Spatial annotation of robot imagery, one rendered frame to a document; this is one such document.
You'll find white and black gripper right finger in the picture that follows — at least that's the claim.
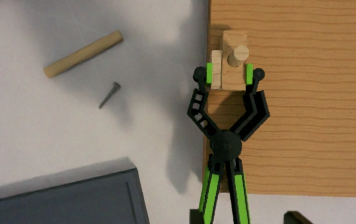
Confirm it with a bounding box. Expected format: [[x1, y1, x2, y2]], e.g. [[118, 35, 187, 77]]
[[283, 210, 313, 224]]

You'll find brown wooden board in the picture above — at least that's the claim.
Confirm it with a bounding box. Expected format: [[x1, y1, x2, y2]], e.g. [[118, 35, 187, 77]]
[[204, 0, 356, 198]]

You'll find small wooden block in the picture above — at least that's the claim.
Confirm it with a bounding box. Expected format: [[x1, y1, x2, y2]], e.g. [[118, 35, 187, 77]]
[[218, 31, 247, 93]]

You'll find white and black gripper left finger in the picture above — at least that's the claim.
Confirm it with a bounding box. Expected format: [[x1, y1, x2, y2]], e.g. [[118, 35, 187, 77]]
[[189, 209, 205, 224]]

